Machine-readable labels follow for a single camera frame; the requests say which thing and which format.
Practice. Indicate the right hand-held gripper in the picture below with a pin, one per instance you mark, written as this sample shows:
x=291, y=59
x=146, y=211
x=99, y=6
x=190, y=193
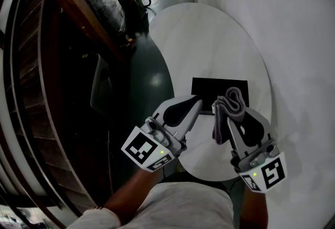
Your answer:
x=261, y=162

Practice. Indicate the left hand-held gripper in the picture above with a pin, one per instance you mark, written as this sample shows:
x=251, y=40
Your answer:
x=146, y=148

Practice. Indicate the grey cloth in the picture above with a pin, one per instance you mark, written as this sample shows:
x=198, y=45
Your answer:
x=230, y=107

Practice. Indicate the black box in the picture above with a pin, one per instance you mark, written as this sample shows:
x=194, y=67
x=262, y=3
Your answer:
x=209, y=92

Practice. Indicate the person's right forearm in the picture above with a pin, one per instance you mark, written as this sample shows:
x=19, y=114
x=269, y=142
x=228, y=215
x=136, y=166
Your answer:
x=254, y=209

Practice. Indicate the person's left forearm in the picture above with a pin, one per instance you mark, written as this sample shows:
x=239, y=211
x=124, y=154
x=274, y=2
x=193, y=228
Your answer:
x=131, y=192

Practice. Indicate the grey chair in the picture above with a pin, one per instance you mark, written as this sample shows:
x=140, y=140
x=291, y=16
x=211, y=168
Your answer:
x=100, y=86

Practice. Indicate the person's white shirt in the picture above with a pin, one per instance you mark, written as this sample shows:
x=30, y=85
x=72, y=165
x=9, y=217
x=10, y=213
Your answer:
x=180, y=207

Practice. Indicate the clear plastic wrapped bundle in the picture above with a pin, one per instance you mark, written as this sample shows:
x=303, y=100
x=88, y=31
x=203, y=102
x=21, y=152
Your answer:
x=104, y=3

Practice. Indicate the wooden staircase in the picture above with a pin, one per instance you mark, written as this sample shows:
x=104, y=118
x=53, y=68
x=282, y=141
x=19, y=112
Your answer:
x=39, y=79

